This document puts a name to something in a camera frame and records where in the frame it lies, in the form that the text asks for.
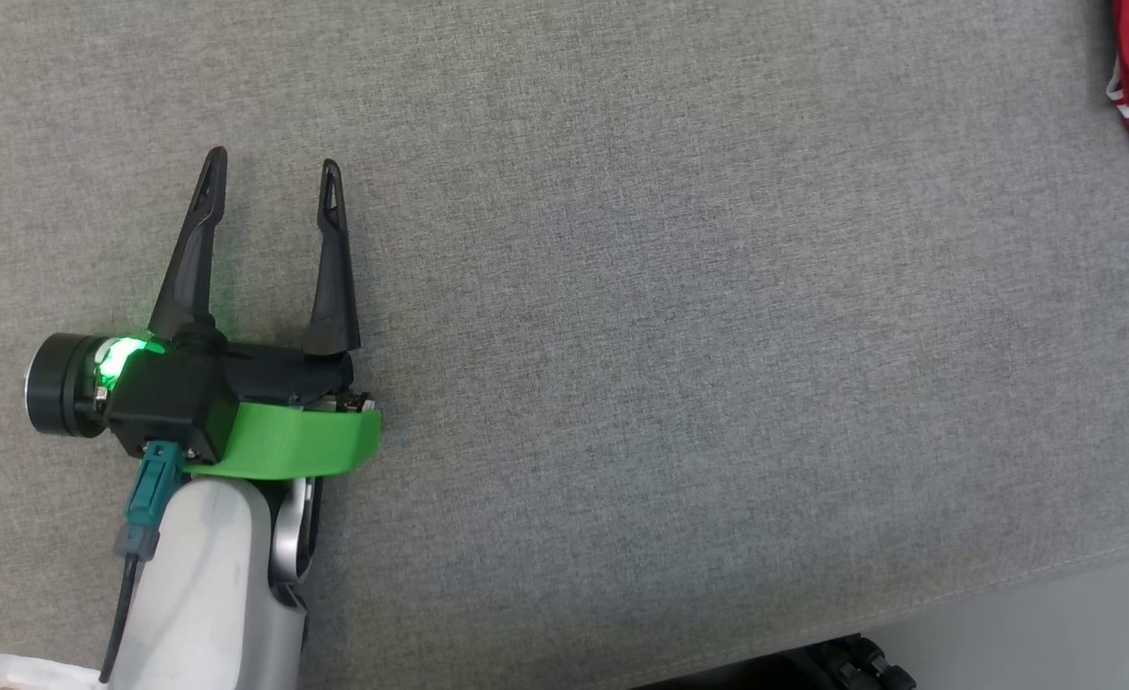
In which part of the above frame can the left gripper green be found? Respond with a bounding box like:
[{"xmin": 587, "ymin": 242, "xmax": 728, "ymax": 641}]
[{"xmin": 148, "ymin": 146, "xmax": 381, "ymax": 480}]

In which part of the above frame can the left camera cable teal plug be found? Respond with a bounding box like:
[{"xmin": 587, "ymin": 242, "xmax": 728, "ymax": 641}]
[{"xmin": 98, "ymin": 441, "xmax": 187, "ymax": 683}]

